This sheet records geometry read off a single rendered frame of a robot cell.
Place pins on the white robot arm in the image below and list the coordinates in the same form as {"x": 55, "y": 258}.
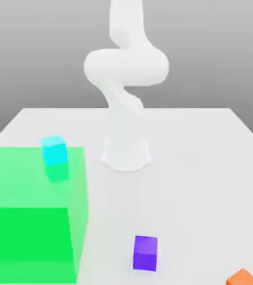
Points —
{"x": 126, "y": 66}

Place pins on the small cyan cube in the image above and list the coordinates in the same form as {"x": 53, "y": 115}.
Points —
{"x": 55, "y": 155}

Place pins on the small purple cube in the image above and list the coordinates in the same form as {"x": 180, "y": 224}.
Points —
{"x": 145, "y": 253}

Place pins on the small orange cube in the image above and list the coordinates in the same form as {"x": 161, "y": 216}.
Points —
{"x": 243, "y": 278}

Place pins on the large green box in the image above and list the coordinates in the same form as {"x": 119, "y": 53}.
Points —
{"x": 26, "y": 242}

